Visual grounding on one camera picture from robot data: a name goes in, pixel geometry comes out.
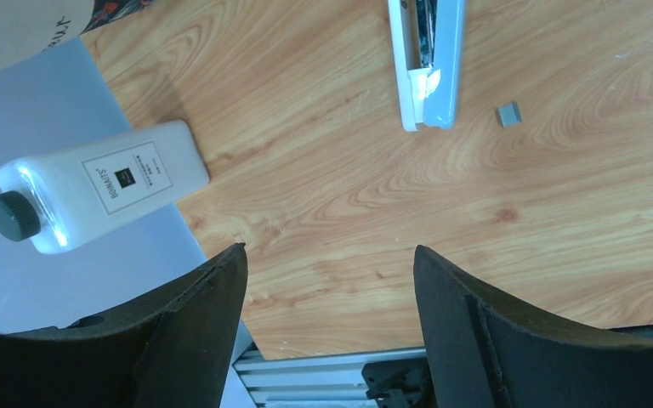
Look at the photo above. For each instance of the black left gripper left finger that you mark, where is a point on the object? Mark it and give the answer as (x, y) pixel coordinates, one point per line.
(170, 347)

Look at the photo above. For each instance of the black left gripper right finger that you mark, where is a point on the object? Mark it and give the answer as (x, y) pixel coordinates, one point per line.
(488, 348)

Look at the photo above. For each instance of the small staple strip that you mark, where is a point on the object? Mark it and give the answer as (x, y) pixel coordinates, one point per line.
(509, 114)

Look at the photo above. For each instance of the light blue white stapler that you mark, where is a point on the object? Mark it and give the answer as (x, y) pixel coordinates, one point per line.
(427, 43)

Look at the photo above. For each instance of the white bottle black cap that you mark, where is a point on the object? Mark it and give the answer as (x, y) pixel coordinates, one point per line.
(64, 199)

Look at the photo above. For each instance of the aluminium frame rail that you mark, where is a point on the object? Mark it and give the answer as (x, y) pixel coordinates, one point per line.
(393, 378)

